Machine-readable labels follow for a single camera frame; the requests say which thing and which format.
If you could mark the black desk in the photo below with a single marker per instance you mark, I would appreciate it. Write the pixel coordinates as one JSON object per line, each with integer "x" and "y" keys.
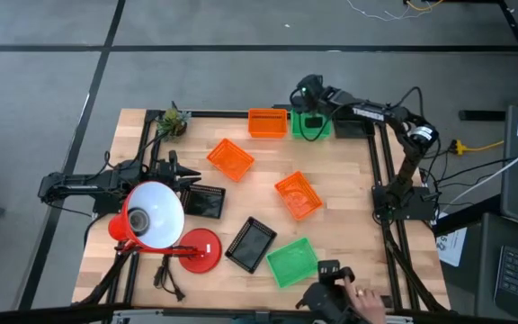
{"x": 486, "y": 270}

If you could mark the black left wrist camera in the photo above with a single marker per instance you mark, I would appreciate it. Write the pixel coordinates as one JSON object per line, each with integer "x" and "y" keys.
{"x": 173, "y": 161}

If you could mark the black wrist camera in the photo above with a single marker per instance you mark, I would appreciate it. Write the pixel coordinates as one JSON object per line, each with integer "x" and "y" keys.
{"x": 173, "y": 161}
{"x": 309, "y": 86}

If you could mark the black plastic basket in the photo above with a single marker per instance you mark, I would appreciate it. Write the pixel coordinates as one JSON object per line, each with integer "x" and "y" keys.
{"x": 352, "y": 129}
{"x": 204, "y": 201}
{"x": 251, "y": 245}

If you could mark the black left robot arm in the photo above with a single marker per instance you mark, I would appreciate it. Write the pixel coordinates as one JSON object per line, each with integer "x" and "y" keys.
{"x": 74, "y": 182}

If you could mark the person's hand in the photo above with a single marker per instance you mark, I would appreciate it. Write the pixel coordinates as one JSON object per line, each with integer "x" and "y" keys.
{"x": 367, "y": 303}

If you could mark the green plastic basket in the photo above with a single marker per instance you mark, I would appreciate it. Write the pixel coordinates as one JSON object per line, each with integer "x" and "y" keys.
{"x": 292, "y": 263}
{"x": 296, "y": 130}

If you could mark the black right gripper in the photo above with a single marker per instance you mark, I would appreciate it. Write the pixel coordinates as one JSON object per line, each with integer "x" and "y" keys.
{"x": 315, "y": 104}

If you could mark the small potted succulent plant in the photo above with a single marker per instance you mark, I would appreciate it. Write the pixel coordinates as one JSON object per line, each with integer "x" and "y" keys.
{"x": 172, "y": 122}

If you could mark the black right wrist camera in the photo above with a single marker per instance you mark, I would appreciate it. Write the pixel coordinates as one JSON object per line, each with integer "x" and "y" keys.
{"x": 309, "y": 86}

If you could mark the black aluminium table frame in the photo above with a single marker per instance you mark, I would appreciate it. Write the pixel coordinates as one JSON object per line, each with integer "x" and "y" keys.
{"x": 218, "y": 114}

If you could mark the black stand leg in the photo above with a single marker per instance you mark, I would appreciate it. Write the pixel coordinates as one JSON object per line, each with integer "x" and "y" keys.
{"x": 517, "y": 33}

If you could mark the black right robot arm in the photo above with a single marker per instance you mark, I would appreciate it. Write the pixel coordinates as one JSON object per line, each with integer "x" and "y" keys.
{"x": 389, "y": 114}

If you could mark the white paper sheet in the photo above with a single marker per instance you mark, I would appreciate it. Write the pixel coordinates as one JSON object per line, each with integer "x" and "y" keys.
{"x": 452, "y": 247}

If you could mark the black overhead frame bar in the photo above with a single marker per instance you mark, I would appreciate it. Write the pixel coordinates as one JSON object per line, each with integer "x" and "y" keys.
{"x": 38, "y": 315}

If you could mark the red desk lamp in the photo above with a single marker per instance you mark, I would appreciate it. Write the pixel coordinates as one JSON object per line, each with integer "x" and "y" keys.
{"x": 200, "y": 252}

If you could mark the black floor bar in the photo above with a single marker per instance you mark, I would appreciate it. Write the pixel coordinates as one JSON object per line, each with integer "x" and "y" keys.
{"x": 481, "y": 115}

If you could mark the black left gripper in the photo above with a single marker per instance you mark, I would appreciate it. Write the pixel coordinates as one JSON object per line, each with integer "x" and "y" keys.
{"x": 165, "y": 177}

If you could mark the orange plastic basket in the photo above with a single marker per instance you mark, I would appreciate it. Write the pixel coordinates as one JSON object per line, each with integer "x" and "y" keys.
{"x": 230, "y": 159}
{"x": 298, "y": 196}
{"x": 268, "y": 122}

